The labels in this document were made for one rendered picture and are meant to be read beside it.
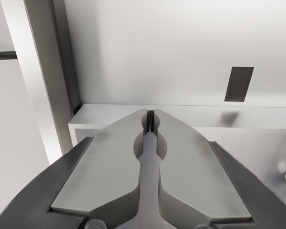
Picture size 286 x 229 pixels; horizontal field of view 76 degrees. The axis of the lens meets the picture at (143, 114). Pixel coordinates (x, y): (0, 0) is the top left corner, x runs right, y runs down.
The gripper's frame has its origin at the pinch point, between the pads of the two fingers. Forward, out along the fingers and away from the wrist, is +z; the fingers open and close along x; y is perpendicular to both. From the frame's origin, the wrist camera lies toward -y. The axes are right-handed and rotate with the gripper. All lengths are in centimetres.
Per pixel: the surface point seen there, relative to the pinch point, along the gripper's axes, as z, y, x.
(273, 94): 3.5, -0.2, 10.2
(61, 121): 1.5, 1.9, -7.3
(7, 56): 81, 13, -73
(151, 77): 3.5, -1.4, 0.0
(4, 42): 92, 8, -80
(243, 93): 3.5, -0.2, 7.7
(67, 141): 1.5, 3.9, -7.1
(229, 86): 3.5, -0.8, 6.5
